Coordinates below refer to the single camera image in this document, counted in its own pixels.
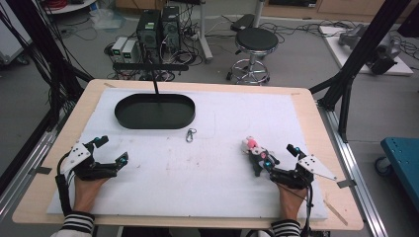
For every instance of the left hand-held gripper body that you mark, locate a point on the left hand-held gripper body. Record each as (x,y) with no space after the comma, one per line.
(79,154)

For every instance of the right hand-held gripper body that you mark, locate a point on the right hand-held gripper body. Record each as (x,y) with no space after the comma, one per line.
(314,166)

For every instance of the black oval tray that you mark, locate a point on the black oval tray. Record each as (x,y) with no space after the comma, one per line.
(154,112)

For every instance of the silver metal carabiner clip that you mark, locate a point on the silver metal carabiner clip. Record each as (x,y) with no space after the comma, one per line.
(190,135)

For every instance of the person's left hand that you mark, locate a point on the person's left hand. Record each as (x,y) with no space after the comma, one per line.
(86,194)

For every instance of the person's right hand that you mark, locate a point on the person's right hand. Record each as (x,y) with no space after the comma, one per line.
(291,200)

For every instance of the grey tape strip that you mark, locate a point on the grey tape strip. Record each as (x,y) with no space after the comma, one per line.
(346,183)
(41,170)

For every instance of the thin wooden stick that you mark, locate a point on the thin wooden stick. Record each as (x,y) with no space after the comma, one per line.
(336,213)

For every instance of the white foam mat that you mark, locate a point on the white foam mat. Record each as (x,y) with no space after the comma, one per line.
(204,171)

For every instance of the blue cart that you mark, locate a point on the blue cart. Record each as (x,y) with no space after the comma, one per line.
(402,164)

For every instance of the white power supply box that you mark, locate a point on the white power supply box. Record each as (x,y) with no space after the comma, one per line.
(118,47)
(130,51)

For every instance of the white floor board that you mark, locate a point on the white floor board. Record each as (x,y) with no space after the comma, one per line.
(341,52)

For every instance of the black round stool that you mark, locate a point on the black round stool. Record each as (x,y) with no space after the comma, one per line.
(257,39)

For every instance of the black computer tower green label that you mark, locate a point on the black computer tower green label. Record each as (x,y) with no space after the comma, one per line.
(149,33)

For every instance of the clear plastic bag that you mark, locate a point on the clear plastic bag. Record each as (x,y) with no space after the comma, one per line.
(107,18)

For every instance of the grey robot parts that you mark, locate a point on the grey robot parts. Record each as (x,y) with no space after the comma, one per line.
(383,52)

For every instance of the white cabinet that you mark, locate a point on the white cabinet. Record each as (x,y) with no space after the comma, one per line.
(11,36)

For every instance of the black flat floor device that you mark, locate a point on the black flat floor device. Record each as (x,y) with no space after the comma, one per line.
(242,22)

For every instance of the round white table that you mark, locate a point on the round white table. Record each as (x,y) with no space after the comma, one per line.
(70,6)

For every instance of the white desk leg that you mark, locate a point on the white desk leg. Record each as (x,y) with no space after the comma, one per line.
(259,13)
(204,33)

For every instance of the aluminium rail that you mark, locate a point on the aluminium rail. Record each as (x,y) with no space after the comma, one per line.
(352,158)
(23,174)

